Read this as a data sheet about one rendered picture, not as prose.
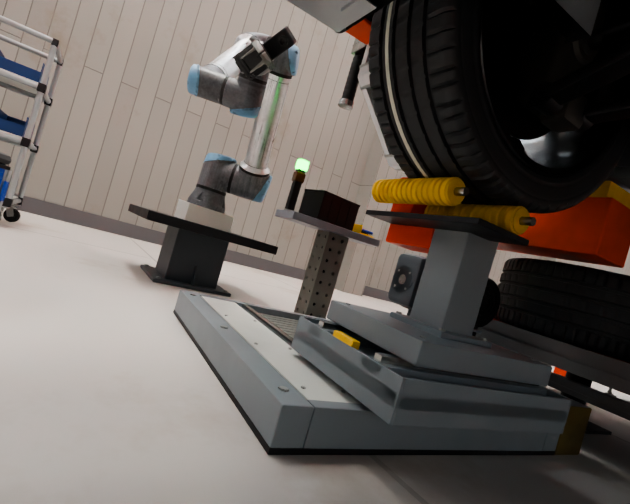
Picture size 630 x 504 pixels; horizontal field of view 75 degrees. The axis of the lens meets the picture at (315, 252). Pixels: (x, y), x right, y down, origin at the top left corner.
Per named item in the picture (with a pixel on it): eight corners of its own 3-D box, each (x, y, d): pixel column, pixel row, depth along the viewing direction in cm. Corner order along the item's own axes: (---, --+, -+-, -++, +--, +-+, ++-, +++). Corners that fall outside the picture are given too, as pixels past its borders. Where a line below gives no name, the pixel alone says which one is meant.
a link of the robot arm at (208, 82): (245, 23, 174) (184, 62, 121) (273, 33, 175) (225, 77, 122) (240, 51, 181) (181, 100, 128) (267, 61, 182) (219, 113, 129)
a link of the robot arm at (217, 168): (200, 185, 211) (210, 153, 210) (232, 196, 212) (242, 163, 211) (193, 182, 195) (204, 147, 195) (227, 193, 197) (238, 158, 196)
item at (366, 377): (387, 431, 63) (405, 370, 63) (289, 351, 94) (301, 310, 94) (561, 438, 88) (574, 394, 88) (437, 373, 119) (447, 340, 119)
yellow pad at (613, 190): (606, 197, 110) (611, 180, 110) (555, 197, 122) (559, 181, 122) (630, 213, 117) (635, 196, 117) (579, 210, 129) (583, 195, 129)
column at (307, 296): (300, 330, 166) (329, 231, 167) (290, 323, 175) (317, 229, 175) (321, 334, 171) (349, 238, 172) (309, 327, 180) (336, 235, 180)
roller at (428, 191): (452, 201, 77) (461, 171, 77) (362, 198, 103) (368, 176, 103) (472, 210, 80) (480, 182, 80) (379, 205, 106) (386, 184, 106)
